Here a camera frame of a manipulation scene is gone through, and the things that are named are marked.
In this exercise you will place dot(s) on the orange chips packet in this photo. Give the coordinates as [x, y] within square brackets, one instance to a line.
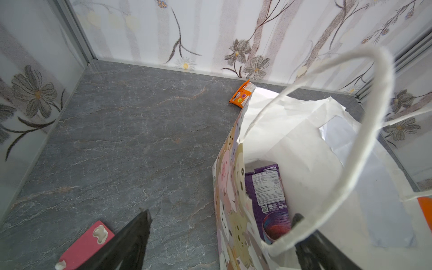
[425, 204]

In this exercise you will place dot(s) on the white cartoon paper bag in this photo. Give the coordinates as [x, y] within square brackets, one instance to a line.
[337, 178]

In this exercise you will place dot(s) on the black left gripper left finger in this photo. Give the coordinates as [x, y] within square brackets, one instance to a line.
[126, 251]

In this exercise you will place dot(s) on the orange mango snack packet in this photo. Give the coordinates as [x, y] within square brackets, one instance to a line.
[243, 94]

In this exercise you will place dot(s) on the purple Fox's berries packet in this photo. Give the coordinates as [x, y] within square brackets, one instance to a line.
[264, 187]

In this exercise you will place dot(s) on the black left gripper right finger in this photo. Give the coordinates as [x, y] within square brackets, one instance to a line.
[316, 252]

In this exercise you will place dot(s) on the pink eraser block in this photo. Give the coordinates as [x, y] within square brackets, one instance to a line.
[85, 247]

